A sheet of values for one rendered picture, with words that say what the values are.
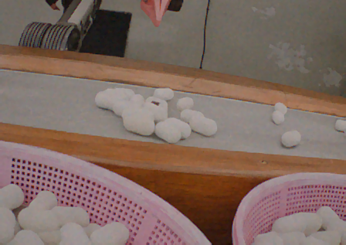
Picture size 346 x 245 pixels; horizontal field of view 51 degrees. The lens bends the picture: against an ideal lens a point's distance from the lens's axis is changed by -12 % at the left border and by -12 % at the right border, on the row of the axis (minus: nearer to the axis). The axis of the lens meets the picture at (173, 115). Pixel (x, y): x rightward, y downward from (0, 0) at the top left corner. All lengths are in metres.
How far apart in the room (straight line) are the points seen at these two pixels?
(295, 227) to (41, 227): 0.20
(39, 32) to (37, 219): 0.67
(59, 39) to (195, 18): 1.79
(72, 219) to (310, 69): 2.73
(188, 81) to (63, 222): 0.47
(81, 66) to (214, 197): 0.39
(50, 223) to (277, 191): 0.19
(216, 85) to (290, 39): 2.13
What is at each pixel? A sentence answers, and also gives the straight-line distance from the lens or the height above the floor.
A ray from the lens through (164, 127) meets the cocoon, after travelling 0.45.
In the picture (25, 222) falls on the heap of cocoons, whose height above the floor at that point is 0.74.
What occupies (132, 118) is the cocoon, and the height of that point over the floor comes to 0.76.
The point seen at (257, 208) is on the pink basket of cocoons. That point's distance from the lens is 0.32.
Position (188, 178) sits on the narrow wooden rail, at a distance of 0.34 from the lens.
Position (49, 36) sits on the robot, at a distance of 0.90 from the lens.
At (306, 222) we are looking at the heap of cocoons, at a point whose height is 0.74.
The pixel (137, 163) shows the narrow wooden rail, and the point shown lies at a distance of 0.33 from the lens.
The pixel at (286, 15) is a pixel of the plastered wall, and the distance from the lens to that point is 2.80.
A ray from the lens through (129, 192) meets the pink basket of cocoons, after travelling 0.28.
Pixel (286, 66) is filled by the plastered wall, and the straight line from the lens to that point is 2.85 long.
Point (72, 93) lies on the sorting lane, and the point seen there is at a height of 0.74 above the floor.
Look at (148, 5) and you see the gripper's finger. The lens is 0.69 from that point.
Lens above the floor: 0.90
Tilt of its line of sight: 16 degrees down
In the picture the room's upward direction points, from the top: 11 degrees clockwise
